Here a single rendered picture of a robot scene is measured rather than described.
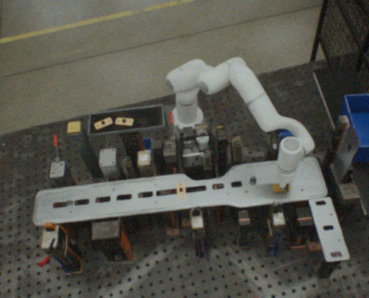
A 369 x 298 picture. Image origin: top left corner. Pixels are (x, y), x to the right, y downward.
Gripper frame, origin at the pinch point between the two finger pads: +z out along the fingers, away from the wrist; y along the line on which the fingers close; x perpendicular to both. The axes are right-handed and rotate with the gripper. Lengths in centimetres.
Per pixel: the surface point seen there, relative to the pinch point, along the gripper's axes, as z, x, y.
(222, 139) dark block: -7.9, -24.3, -23.4
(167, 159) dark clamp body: -1, -52, -21
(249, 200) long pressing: 4.0, -15.7, 4.0
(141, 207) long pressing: 4, -66, 1
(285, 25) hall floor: 104, 65, -232
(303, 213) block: 6.1, 7.2, 12.4
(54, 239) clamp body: -2, -103, 15
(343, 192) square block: -1.8, 24.4, 8.4
